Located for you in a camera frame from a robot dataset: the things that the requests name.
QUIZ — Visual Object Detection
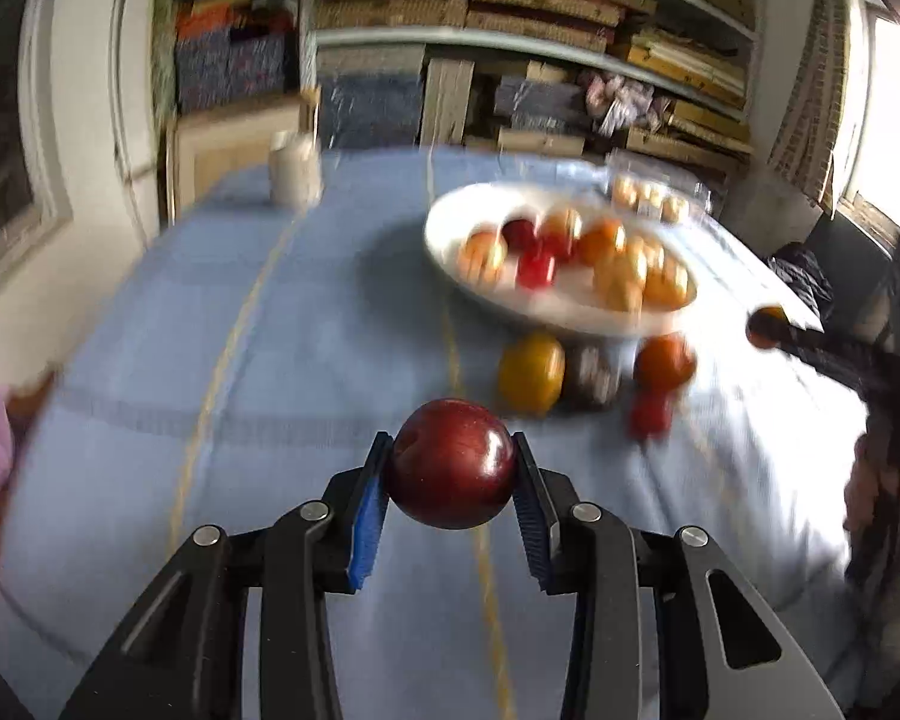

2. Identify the woven bamboo blind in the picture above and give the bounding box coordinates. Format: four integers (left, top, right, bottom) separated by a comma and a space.
765, 0, 871, 215

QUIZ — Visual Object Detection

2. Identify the small bright window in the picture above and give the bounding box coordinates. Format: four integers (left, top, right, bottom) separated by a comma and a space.
832, 0, 900, 256

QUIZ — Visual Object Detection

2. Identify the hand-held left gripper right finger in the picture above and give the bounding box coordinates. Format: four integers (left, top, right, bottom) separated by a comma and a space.
511, 431, 845, 720

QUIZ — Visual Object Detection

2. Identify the white oval plate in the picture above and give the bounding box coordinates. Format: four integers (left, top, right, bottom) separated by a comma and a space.
424, 181, 700, 338

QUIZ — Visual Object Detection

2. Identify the clear plastic clamshell box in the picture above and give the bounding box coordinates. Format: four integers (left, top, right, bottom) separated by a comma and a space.
606, 150, 713, 226

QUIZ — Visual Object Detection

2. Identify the orange mandarin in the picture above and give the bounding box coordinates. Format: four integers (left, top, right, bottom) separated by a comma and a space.
579, 219, 629, 265
634, 334, 698, 392

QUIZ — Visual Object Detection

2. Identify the white metal shelf rack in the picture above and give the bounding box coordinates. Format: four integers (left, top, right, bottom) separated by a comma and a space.
296, 0, 762, 158

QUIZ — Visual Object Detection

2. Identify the cluster of packed pale apricots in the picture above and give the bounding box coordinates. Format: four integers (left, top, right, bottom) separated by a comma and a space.
611, 176, 691, 224

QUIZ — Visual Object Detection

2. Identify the green marbled board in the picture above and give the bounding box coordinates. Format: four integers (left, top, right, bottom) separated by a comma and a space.
150, 0, 181, 121

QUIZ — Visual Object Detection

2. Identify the white drink can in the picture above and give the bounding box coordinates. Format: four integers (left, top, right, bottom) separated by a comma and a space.
268, 130, 322, 207

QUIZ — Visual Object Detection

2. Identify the small pale yellow apricot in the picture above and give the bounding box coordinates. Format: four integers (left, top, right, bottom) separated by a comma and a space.
540, 208, 582, 248

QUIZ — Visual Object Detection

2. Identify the blue checked tablecloth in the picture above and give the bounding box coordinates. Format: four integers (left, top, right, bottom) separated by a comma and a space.
0, 146, 878, 720

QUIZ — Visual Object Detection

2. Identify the cardboard sheet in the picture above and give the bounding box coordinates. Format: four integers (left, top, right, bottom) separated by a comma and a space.
420, 56, 475, 147

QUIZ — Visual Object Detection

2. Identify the red cherry tomato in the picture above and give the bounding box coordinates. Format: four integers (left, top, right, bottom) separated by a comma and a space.
628, 388, 676, 440

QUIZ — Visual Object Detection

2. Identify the black jacket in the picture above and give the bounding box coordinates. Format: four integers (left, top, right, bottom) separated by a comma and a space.
765, 240, 837, 323

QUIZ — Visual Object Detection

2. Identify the yellow tomato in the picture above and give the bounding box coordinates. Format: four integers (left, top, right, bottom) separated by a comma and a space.
746, 305, 790, 351
497, 334, 567, 415

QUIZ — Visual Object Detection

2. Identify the dark brown ribbed tomato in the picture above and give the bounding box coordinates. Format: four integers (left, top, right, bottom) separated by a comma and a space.
562, 349, 622, 412

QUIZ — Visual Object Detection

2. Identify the stack of woven flat boxes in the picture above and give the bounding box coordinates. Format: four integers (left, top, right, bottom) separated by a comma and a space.
311, 0, 758, 166

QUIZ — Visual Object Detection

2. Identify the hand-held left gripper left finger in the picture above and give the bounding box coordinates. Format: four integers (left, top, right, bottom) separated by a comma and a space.
60, 431, 395, 720

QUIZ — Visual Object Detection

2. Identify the person's right hand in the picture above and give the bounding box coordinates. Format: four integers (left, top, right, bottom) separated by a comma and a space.
844, 427, 900, 541

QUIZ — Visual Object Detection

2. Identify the wooden picture frame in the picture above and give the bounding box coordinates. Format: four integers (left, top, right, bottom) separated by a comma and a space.
166, 101, 320, 222

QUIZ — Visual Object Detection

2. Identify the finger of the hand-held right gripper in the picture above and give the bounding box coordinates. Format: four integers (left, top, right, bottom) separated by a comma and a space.
776, 326, 882, 391

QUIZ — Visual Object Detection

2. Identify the round red tomato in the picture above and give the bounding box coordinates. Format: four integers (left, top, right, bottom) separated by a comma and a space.
516, 249, 560, 290

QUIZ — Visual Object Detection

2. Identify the dark red apple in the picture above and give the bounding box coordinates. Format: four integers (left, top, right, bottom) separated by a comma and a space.
386, 399, 517, 530

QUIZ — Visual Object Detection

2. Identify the sliding glass window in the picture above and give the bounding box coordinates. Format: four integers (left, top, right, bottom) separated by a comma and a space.
0, 15, 72, 278

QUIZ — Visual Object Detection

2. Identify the pile of assorted gift boxes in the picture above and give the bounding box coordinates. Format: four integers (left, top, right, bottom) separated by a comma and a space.
154, 0, 305, 117

